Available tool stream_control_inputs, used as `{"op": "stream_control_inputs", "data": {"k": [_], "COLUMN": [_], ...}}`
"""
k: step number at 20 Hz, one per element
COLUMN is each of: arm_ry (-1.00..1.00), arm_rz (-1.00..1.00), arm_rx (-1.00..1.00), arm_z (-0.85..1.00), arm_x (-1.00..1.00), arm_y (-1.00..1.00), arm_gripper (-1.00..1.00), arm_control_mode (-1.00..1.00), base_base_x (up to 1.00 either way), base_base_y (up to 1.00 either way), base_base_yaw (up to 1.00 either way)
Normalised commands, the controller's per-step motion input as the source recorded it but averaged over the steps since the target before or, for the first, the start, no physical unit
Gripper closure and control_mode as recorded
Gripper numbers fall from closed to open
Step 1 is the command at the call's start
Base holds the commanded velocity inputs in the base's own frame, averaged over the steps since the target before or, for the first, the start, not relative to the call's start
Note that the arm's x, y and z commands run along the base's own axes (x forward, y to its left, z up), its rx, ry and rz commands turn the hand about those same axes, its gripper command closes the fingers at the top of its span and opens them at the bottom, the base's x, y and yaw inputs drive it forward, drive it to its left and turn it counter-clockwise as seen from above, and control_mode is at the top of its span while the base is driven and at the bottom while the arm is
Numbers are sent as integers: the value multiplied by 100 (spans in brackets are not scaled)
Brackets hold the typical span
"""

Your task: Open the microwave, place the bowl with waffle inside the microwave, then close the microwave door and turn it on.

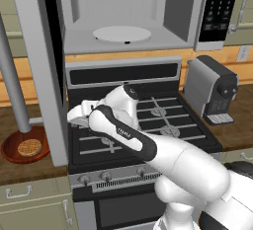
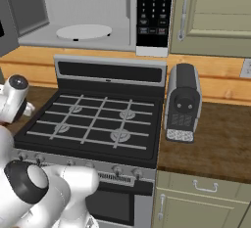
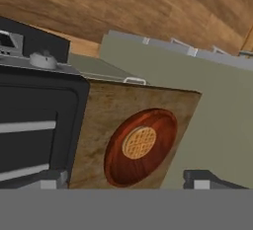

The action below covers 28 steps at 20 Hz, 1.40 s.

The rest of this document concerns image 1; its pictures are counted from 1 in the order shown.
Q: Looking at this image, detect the grey coffee machine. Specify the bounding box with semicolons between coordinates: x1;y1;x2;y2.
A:
183;54;239;126

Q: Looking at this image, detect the silver drawer handle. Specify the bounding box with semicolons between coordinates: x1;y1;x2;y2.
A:
5;185;34;199
239;151;253;163

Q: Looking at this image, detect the silver wall cupboard handle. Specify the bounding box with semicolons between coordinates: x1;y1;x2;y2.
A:
228;0;250;34

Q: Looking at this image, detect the white wall socket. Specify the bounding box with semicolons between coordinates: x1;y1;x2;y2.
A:
235;44;251;63

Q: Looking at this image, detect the beige drawer front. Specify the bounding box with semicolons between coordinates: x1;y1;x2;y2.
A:
219;147;253;167
0;175;72;207

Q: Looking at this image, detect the grey microwave door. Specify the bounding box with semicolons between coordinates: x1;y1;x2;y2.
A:
9;0;69;168

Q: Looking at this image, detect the red-brown bowl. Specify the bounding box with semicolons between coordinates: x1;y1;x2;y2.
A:
0;125;51;165

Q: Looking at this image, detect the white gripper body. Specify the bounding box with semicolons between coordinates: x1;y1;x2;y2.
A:
66;100;100;129

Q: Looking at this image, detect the black oven door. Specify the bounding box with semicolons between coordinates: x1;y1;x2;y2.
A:
72;188;170;230

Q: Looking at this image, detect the beige wall cupboard door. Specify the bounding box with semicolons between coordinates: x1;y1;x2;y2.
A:
223;0;253;47

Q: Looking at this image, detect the grey stove knob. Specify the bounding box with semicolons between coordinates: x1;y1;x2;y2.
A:
78;174;91;187
100;171;113;183
135;167;148;180

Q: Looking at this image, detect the black gas stove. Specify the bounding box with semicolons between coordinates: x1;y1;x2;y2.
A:
64;55;223;230

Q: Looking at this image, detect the brown round waffle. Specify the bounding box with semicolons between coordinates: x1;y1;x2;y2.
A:
17;137;43;158

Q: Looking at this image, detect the grey microwave door handle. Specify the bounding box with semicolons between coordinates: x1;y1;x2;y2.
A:
0;12;44;134

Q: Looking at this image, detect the silver cupboard door handle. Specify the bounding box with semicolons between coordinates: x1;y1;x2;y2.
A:
61;198;74;228

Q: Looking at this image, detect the white microwave turntable plate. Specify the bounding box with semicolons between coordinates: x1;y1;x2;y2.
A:
92;25;153;44

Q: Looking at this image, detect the beige wall cupboard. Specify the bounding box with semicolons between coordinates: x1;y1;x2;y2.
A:
0;0;28;58

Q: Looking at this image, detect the grey microwave oven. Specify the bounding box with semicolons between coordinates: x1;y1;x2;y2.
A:
33;0;244;56

